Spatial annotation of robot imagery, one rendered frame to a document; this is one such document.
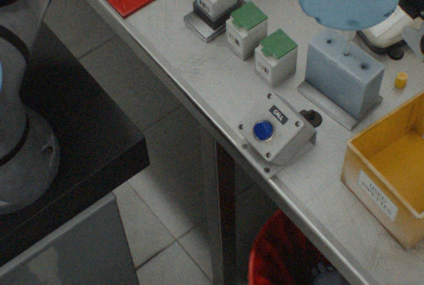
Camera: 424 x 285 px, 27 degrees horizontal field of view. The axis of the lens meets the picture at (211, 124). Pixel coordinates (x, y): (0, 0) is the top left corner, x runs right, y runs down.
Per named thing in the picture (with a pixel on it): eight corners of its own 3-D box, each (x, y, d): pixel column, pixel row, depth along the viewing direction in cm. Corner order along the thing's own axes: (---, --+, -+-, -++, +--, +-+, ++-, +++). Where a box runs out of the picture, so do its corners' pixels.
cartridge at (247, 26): (226, 44, 129) (225, 16, 123) (250, 28, 130) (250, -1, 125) (243, 61, 127) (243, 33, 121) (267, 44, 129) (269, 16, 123)
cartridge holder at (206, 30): (183, 22, 131) (181, 7, 128) (228, -8, 134) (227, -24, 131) (206, 44, 129) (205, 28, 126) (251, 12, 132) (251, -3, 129)
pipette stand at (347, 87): (296, 90, 124) (300, 48, 116) (328, 61, 127) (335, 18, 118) (350, 131, 120) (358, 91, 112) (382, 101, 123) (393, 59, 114)
